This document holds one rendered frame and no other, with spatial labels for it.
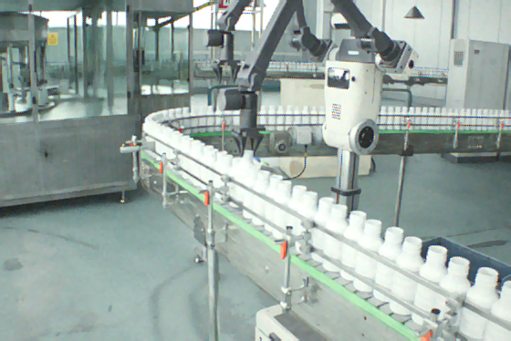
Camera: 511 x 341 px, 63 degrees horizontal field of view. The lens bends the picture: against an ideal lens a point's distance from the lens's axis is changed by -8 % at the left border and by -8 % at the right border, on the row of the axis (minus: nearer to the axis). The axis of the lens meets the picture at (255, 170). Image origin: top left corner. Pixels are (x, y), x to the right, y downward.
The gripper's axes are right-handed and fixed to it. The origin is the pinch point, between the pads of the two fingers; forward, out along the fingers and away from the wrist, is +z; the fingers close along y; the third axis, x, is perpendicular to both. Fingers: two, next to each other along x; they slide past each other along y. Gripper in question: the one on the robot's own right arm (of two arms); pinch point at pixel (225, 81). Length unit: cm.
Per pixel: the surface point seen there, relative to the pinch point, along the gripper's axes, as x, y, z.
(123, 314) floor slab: -67, 34, 140
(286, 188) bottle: 69, 16, 24
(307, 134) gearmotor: -62, -91, 40
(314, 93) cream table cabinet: -264, -254, 37
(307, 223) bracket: 86, 21, 28
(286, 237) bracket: 85, 27, 31
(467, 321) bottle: 132, 18, 32
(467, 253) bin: 97, -37, 46
